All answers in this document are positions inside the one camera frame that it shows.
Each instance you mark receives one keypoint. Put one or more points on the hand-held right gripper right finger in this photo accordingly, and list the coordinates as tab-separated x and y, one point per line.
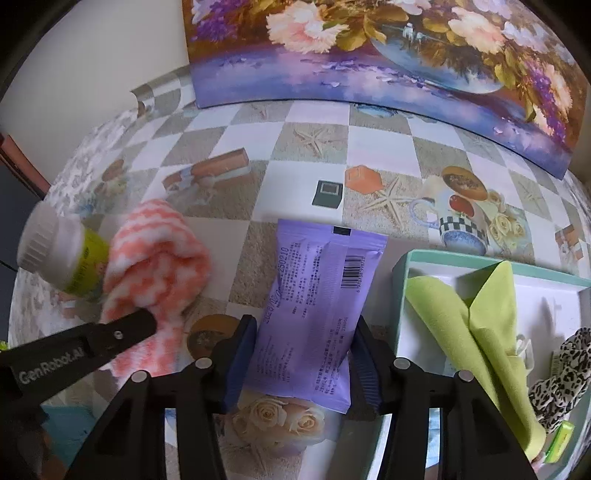
367	364

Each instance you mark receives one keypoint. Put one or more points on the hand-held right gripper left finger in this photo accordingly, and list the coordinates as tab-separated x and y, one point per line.
242	364

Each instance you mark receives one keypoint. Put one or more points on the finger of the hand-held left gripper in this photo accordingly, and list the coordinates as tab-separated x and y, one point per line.
124	333

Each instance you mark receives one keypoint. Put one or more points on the purple wipes packet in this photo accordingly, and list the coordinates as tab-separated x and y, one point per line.
309	314

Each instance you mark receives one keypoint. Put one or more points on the pink white striped towel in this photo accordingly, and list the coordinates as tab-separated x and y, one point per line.
157	258

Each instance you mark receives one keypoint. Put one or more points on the lime green cloth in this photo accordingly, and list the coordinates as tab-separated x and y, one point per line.
452	318

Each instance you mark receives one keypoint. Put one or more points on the leopard print scrunchie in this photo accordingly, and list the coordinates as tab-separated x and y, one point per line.
558	378

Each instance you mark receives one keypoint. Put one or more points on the white box with teal rim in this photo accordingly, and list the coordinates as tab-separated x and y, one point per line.
554	295

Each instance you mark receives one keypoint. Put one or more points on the green tissue packet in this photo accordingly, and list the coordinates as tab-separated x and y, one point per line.
559	441

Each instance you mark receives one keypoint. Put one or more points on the teal blue pouch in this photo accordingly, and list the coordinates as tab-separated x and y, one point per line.
69	422

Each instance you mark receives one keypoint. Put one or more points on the white bottle with green label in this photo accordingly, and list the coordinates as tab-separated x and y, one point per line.
51	249

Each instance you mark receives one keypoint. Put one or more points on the printed checkered tablecloth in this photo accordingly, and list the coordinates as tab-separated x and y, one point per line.
300	194

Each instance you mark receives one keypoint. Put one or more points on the flower painting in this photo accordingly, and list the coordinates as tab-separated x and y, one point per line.
323	69

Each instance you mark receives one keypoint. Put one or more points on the reddish wooden frame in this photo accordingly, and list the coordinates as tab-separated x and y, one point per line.
18	166

